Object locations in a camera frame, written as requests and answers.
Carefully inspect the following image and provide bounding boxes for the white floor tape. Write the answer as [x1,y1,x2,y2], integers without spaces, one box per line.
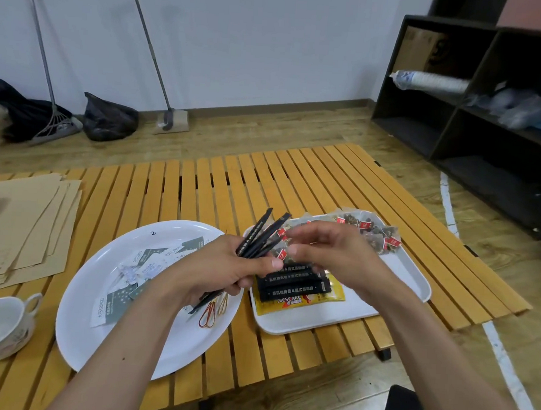
[426,172,541,410]

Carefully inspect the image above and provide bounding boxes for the brown cardboard box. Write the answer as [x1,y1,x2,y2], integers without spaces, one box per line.
[391,25,449,77]

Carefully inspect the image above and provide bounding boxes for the pink storage bin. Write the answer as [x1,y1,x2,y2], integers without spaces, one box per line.
[496,0,541,35]

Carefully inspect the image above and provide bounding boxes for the person's left forearm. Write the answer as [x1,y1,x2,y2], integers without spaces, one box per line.
[45,269,194,410]

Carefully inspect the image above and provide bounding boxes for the white plastic tray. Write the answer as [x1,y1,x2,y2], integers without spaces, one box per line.
[236,203,437,346]

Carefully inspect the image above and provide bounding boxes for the white green sachets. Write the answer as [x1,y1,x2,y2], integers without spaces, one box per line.
[90,229,205,335]

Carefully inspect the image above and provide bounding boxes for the long-handled beige dustpan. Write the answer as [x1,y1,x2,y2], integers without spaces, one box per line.
[116,0,198,137]

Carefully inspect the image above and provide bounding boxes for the yellow sachet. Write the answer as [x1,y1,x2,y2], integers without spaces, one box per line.
[250,286,347,322]

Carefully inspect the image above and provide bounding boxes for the row of tea bags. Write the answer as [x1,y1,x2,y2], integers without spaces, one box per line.
[244,203,404,271]

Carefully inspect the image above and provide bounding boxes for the black stick sachets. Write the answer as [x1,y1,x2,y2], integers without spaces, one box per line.
[253,258,335,307]

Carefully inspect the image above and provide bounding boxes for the white round bowl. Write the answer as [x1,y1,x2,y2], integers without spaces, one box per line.
[52,212,249,387]

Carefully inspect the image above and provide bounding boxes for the black shelf unit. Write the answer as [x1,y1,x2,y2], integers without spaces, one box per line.
[365,0,541,242]

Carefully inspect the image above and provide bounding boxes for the bunch of tan rubber bands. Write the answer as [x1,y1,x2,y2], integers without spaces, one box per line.
[197,289,230,331]

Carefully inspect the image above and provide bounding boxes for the person's right hand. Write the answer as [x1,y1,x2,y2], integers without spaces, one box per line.
[282,219,407,307]

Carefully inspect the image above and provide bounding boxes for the person's right forearm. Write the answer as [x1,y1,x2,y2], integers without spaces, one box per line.
[367,282,541,410]

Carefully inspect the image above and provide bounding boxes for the sleeve of white paper cups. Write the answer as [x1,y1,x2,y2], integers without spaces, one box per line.
[389,68,471,96]

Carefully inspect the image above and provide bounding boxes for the large black bag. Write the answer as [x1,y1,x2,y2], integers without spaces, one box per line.
[0,76,76,146]

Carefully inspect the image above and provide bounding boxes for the pile of black coffee sticks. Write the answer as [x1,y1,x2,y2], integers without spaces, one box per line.
[187,202,294,322]

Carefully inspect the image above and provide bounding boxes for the stack of brown envelopes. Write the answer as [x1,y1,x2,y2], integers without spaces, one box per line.
[0,170,85,302]

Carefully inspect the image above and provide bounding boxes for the person's left hand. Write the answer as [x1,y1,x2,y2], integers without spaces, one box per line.
[163,230,287,312]

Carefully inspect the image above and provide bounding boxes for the grey long-handled broom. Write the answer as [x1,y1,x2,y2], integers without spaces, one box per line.
[12,0,91,148]

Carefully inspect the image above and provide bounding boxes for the small black garbage bag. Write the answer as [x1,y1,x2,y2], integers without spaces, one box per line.
[81,92,141,145]

